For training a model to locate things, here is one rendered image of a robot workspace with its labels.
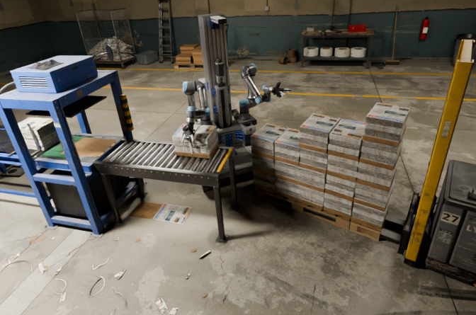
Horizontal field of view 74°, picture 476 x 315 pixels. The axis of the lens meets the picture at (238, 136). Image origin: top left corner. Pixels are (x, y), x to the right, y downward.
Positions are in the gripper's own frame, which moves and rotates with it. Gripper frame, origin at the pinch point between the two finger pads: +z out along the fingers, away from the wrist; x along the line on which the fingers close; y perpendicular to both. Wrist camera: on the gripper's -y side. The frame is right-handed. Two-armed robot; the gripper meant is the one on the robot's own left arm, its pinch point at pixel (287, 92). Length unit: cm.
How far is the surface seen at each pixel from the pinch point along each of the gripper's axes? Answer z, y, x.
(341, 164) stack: 82, 44, 31
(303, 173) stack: 46, 64, 42
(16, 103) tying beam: -131, -57, 219
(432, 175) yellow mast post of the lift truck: 157, 20, 33
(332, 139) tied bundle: 72, 19, 30
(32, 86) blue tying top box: -137, -65, 200
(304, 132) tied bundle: 45, 17, 35
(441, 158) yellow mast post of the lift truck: 160, 4, 30
